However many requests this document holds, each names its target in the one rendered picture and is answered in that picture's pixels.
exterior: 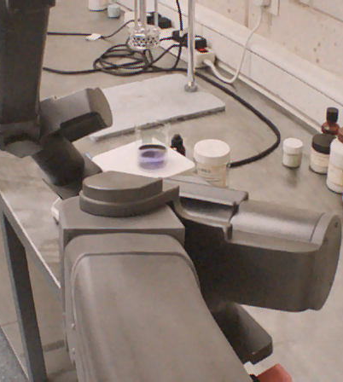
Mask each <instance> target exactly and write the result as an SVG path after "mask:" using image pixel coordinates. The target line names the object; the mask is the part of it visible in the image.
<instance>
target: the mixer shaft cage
mask: <svg viewBox="0 0 343 382"><path fill-rule="evenodd" d="M134 19H135V25H134V26H132V27H131V28H129V29H128V34H129V35H130V42H129V45H130V46H131V47H132V48H134V49H153V48H156V47H158V46H160V34H161V29H160V28H159V27H158V0H154V26H152V25H146V20H147V0H139V20H140V24H139V25H138V9H137V0H134ZM134 44H135V45H134ZM148 44H149V46H148Z"/></svg>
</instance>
